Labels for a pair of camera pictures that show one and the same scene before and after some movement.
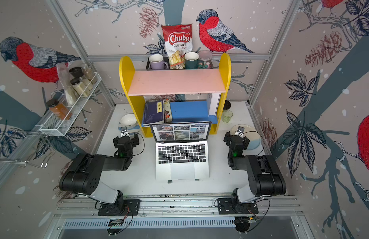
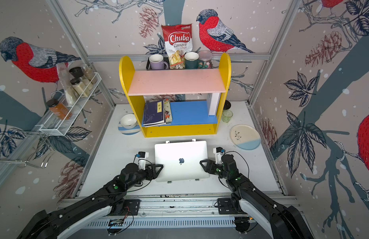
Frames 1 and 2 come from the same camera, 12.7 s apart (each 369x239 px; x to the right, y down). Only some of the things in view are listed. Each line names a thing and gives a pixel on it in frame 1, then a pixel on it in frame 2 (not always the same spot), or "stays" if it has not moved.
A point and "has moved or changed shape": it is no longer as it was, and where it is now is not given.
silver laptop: x=182 y=150 has moved or changed shape
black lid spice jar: x=78 y=72 stays
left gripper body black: x=133 y=142 -> x=142 y=175
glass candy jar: x=205 y=61 stays
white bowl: x=128 y=119 stays
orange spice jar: x=59 y=109 stays
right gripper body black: x=228 y=137 -> x=219 y=170
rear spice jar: x=88 y=73 stays
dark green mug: x=191 y=60 stays
